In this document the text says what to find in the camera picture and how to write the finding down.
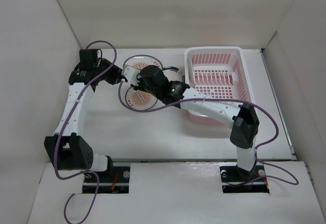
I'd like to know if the white plate green flower pattern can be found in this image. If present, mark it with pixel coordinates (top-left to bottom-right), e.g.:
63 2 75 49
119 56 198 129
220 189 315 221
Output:
123 55 161 70

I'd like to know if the white plate teal red rim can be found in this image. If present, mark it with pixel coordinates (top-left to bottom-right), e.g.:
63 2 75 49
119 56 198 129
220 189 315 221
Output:
163 66 185 82

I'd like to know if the orange sunburst plate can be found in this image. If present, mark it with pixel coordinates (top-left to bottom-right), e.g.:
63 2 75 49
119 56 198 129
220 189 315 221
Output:
125 87 157 110
130 57 163 70

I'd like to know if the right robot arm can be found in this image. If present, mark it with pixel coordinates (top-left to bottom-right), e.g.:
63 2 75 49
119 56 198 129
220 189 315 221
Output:
131 65 259 180

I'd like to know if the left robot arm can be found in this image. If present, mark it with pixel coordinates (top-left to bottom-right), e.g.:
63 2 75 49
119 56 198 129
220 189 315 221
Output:
44 49 122 182

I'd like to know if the pink white dish rack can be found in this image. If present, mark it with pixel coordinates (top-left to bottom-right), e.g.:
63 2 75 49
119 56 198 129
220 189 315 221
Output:
183 46 255 125

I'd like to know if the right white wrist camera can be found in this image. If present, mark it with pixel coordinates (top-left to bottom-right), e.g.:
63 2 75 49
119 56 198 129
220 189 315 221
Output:
122 65 140 87

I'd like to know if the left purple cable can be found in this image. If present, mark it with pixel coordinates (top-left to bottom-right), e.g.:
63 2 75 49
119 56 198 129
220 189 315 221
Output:
52 40 118 221

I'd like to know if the purple cable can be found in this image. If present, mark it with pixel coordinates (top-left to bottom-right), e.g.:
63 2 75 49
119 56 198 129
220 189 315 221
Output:
118 80 299 186
52 40 118 221

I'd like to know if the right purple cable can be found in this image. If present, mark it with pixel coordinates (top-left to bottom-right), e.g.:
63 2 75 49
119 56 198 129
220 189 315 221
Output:
118 80 299 186

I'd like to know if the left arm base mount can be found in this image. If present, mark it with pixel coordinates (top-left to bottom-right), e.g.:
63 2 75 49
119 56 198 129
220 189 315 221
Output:
82 163 130 194

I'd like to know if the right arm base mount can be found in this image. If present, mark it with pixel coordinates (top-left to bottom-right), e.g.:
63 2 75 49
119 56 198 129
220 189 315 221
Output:
220 164 269 193

